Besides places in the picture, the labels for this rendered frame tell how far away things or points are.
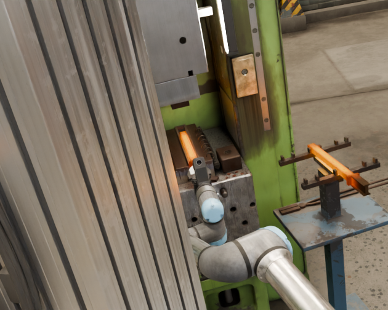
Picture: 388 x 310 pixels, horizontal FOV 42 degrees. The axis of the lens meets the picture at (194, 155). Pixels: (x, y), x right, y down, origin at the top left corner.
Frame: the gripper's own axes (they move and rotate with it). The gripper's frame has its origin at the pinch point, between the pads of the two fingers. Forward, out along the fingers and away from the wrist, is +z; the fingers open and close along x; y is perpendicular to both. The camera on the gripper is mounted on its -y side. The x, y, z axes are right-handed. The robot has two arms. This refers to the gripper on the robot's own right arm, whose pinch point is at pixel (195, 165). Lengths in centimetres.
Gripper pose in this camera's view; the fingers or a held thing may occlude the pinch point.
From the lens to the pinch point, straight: 204.7
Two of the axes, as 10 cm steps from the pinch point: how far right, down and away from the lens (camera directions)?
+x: 9.7, -2.4, 0.7
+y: 1.8, 8.8, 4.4
